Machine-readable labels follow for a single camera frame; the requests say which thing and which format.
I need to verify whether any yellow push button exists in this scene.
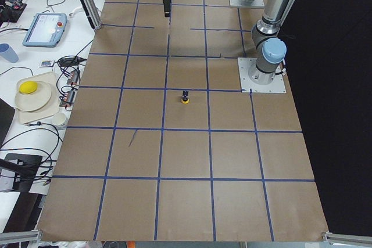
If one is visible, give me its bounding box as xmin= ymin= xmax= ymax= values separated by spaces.
xmin=181 ymin=91 xmax=189 ymax=104

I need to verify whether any near teach pendant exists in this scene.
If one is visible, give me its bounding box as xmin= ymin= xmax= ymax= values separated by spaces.
xmin=23 ymin=13 xmax=67 ymax=48

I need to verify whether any white paper cup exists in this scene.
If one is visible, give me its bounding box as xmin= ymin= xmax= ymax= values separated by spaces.
xmin=52 ymin=113 xmax=69 ymax=130

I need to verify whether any yellow lemon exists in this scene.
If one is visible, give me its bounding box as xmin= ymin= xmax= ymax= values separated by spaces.
xmin=19 ymin=81 xmax=38 ymax=95

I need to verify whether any beige round plate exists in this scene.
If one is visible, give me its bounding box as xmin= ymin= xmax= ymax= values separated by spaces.
xmin=15 ymin=81 xmax=52 ymax=112

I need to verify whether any light blue cup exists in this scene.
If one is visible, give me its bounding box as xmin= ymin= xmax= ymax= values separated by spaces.
xmin=0 ymin=43 xmax=19 ymax=63

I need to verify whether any beige square tray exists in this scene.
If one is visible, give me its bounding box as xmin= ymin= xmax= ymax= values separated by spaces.
xmin=15 ymin=71 xmax=59 ymax=124

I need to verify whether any black camera stand base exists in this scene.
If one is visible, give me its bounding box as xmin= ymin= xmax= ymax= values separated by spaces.
xmin=1 ymin=153 xmax=42 ymax=192

